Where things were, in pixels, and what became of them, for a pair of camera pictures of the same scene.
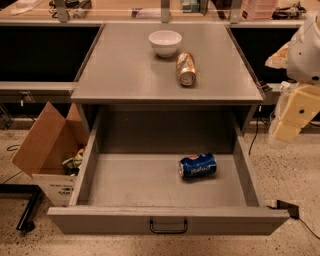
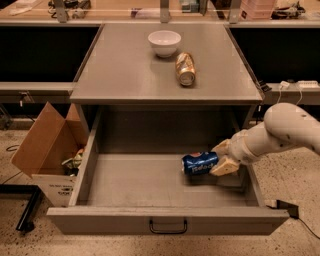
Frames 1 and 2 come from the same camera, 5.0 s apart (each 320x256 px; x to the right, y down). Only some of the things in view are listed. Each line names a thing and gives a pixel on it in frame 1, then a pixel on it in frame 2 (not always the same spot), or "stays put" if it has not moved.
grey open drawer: [128, 181] stays put
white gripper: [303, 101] → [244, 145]
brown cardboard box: [47, 143] stays put
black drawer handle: [151, 223] stays put
